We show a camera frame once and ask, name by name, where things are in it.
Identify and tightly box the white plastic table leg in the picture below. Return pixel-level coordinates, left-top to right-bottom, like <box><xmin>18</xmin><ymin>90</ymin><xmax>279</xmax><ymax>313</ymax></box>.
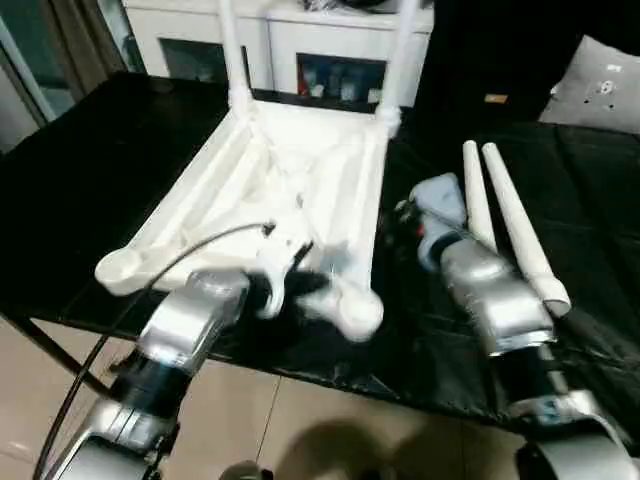
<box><xmin>218</xmin><ymin>0</ymin><xmax>255</xmax><ymax>115</ymax></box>
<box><xmin>479</xmin><ymin>141</ymin><xmax>573</xmax><ymax>320</ymax></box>
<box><xmin>381</xmin><ymin>0</ymin><xmax>422</xmax><ymax>135</ymax></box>
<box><xmin>461</xmin><ymin>138</ymin><xmax>497</xmax><ymax>247</ymax></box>

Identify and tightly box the black work mat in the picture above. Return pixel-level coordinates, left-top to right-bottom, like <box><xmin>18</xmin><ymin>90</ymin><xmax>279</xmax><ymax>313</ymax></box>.
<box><xmin>0</xmin><ymin>69</ymin><xmax>640</xmax><ymax>434</ymax></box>

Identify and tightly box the grey printed cushion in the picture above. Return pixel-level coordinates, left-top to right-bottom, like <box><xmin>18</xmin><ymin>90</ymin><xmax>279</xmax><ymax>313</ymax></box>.
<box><xmin>536</xmin><ymin>33</ymin><xmax>640</xmax><ymax>135</ymax></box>

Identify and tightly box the white glass-door cabinet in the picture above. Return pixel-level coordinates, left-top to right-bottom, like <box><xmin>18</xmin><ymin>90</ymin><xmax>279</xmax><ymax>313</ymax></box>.
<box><xmin>121</xmin><ymin>0</ymin><xmax>434</xmax><ymax>110</ymax></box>

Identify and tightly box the dark round device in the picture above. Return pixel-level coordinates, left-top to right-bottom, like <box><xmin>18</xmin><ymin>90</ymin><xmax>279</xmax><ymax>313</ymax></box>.
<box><xmin>347</xmin><ymin>0</ymin><xmax>401</xmax><ymax>12</ymax></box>

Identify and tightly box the dark left robot foot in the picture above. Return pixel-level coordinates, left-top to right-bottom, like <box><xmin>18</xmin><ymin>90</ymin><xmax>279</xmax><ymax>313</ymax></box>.
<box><xmin>222</xmin><ymin>459</ymin><xmax>275</xmax><ymax>480</ymax></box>

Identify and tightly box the white plastic table top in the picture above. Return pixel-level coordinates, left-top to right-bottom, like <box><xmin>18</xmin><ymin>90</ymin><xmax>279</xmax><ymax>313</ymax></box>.
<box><xmin>93</xmin><ymin>96</ymin><xmax>402</xmax><ymax>345</ymax></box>

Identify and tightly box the brown curtain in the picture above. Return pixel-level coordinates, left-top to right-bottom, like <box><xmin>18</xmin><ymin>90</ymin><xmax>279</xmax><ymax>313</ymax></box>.
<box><xmin>37</xmin><ymin>0</ymin><xmax>132</xmax><ymax>104</ymax></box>

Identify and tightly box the black folding stand frame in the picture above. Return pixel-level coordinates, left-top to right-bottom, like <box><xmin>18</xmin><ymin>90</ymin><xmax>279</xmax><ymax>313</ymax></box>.
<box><xmin>18</xmin><ymin>313</ymin><xmax>112</xmax><ymax>397</ymax></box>

